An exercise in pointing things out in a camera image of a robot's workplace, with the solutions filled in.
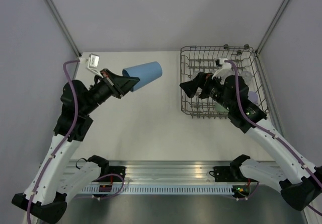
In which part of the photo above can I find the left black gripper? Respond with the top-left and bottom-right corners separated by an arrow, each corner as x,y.
83,67 -> 141,114

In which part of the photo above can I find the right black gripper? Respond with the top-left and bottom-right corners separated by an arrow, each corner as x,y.
179,70 -> 233,111

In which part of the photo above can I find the blue plastic cup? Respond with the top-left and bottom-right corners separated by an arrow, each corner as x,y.
122,61 -> 163,92

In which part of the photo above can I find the purple plastic cup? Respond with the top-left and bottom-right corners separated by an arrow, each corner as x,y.
248,91 -> 259,105

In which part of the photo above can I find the green plastic cup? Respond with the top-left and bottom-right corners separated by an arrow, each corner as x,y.
215,102 -> 229,114

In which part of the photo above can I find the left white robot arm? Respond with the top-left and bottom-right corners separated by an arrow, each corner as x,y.
12,69 -> 140,223

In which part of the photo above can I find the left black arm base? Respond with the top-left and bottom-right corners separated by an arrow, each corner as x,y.
99,166 -> 126,183

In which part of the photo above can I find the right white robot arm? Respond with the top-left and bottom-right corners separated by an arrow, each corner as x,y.
180,72 -> 321,211

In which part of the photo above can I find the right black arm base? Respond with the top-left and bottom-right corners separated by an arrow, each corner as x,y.
213,166 -> 237,183

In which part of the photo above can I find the grey wire dish rack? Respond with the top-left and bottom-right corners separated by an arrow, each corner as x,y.
180,44 -> 269,121

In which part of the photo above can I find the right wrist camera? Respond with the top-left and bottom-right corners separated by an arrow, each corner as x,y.
212,57 -> 232,79

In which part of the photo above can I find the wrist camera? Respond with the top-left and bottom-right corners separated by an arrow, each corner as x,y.
78,53 -> 101,76
212,57 -> 232,79

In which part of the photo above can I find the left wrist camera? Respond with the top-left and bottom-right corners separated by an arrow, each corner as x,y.
78,53 -> 101,76

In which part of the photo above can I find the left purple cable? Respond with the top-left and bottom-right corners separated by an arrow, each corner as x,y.
26,59 -> 83,224

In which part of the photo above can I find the purple cable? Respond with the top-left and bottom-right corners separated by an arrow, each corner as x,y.
225,60 -> 322,219
26,59 -> 83,224

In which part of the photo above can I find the aluminium mounting rail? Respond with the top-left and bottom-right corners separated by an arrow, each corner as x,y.
35,160 -> 282,184

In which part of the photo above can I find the white slotted cable duct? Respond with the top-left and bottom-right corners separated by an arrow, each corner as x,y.
80,184 -> 233,195

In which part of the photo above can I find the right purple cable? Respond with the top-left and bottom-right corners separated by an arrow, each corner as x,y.
225,60 -> 322,219

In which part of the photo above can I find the left aluminium frame post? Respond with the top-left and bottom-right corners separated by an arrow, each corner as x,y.
44,0 -> 81,57

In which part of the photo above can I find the aluminium frame post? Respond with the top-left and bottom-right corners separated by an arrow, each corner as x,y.
44,0 -> 81,57
255,0 -> 291,55

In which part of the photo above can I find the right aluminium frame post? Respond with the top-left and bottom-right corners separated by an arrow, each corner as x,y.
255,0 -> 291,55

